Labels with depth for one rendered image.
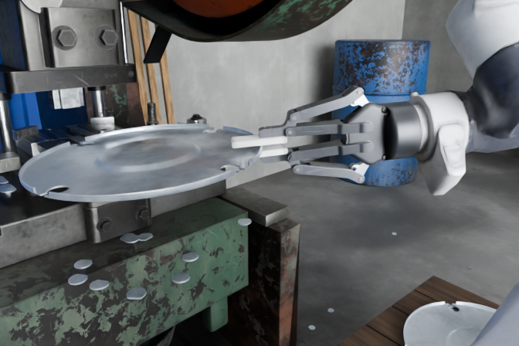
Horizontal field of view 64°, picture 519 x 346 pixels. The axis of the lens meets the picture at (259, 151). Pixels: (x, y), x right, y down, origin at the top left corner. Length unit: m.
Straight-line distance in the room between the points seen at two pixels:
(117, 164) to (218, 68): 1.94
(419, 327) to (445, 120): 0.54
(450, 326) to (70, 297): 0.73
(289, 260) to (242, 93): 1.87
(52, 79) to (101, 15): 0.12
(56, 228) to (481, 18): 0.61
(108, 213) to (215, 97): 1.82
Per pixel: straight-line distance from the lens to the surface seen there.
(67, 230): 0.67
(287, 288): 0.79
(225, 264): 0.74
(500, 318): 0.20
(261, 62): 2.63
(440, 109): 0.56
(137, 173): 0.49
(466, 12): 0.59
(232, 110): 2.50
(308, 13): 0.82
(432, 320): 1.01
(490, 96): 0.55
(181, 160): 0.50
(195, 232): 0.67
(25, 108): 1.92
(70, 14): 0.66
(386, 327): 0.98
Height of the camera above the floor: 0.95
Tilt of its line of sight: 16 degrees down
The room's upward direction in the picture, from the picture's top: straight up
